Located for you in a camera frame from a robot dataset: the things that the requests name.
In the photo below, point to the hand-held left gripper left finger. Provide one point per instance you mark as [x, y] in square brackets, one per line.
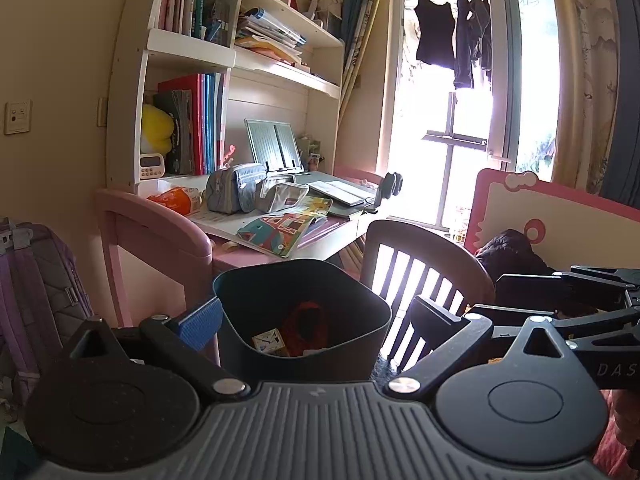
[200, 322]

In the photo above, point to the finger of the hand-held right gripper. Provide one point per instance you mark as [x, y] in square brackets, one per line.
[530, 292]
[610, 322]

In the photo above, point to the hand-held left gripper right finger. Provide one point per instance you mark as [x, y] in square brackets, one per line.
[436, 319]

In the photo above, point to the dark plastic bin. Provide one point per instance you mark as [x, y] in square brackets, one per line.
[260, 300]

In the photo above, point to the colourful printed snack wrapper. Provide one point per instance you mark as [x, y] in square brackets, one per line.
[270, 344]

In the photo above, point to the black cloth bundle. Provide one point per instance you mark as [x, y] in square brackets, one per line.
[515, 252]

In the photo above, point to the tape roll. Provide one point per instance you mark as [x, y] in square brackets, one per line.
[231, 246]

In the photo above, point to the wooden slatted chair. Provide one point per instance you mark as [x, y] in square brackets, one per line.
[400, 240]

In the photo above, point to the pink bow headboard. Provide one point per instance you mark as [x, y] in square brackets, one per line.
[575, 215]

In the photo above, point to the pink desk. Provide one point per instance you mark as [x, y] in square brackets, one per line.
[150, 225]

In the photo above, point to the orange snack bag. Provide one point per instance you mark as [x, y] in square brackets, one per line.
[175, 200]

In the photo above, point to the colourful picture book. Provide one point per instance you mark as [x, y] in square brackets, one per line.
[285, 227]

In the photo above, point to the grey pink pencil case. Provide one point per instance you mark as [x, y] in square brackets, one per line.
[282, 197]

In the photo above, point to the purple grey backpack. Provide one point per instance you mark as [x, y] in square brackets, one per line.
[40, 300]

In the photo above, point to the white digital timer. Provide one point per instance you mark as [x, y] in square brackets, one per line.
[151, 166]

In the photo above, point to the grey book stand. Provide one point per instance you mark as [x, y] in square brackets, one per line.
[275, 142]

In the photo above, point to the row of upright books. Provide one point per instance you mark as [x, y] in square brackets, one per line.
[192, 125]

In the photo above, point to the yellow plush toy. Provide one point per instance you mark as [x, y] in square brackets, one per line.
[156, 127]

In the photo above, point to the yellow patterned curtain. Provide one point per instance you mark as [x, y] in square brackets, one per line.
[585, 75]

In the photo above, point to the glass balcony door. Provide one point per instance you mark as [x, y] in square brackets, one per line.
[530, 60]

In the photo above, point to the white bookshelf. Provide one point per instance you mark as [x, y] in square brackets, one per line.
[270, 95]

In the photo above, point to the dark hanging garment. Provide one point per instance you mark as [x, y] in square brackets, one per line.
[472, 35]

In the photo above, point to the black tank top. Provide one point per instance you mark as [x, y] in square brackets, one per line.
[434, 30]

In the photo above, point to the blue yellow curtain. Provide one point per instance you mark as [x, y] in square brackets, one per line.
[362, 35]

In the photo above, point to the stack of folders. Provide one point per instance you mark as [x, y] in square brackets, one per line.
[272, 35]

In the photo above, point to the row of thin pink books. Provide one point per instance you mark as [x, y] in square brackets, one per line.
[180, 2]

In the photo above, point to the white lantern ornament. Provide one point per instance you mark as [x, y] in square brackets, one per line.
[326, 10]

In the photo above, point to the beige wall plate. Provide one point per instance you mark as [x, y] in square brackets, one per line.
[102, 112]

